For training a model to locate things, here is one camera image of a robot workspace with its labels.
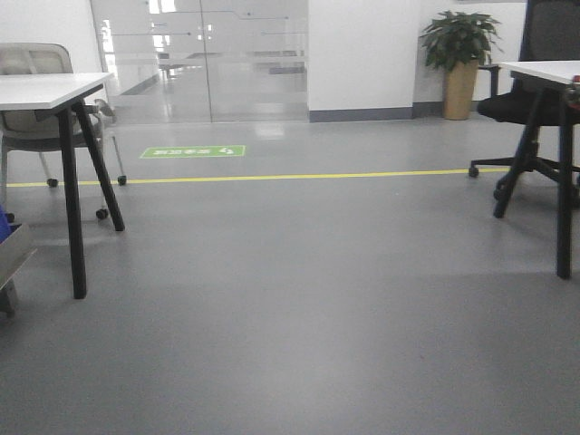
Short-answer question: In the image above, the green floor sign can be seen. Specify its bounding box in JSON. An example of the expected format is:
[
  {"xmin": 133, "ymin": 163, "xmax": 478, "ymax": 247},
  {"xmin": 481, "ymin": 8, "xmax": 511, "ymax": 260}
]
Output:
[{"xmin": 140, "ymin": 145, "xmax": 246, "ymax": 159}]

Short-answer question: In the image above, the glass door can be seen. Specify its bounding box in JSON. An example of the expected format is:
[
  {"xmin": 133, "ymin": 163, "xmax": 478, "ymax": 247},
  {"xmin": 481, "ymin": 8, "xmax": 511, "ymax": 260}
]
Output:
[{"xmin": 91, "ymin": 0, "xmax": 308, "ymax": 125}]

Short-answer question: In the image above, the potted green plant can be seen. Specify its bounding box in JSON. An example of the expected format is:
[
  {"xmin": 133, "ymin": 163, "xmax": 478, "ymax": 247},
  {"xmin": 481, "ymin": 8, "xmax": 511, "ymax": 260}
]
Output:
[{"xmin": 420, "ymin": 11, "xmax": 499, "ymax": 121}]

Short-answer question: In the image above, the white table left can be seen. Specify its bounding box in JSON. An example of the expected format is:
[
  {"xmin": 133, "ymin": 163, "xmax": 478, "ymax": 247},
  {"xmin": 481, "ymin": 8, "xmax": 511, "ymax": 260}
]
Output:
[{"xmin": 1, "ymin": 72, "xmax": 125, "ymax": 299}]

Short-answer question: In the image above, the white table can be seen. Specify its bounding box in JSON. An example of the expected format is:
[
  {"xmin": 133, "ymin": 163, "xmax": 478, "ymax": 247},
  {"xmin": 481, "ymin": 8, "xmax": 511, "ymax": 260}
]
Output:
[
  {"xmin": 500, "ymin": 61, "xmax": 579, "ymax": 279},
  {"xmin": 1, "ymin": 72, "xmax": 125, "ymax": 299}
]

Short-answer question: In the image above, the grey office chair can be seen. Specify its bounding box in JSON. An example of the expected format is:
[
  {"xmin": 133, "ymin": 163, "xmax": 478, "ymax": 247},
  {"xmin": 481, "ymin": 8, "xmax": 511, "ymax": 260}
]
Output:
[{"xmin": 1, "ymin": 43, "xmax": 117, "ymax": 208}]

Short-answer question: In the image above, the white table right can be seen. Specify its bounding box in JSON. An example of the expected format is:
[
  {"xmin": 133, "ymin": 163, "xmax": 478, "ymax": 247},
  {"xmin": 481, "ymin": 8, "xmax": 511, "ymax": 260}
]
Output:
[{"xmin": 500, "ymin": 61, "xmax": 579, "ymax": 279}]

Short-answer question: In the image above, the black office chair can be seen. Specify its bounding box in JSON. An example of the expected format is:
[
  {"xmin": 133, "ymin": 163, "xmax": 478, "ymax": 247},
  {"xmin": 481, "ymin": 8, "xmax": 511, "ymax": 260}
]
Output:
[{"xmin": 469, "ymin": 1, "xmax": 579, "ymax": 200}]

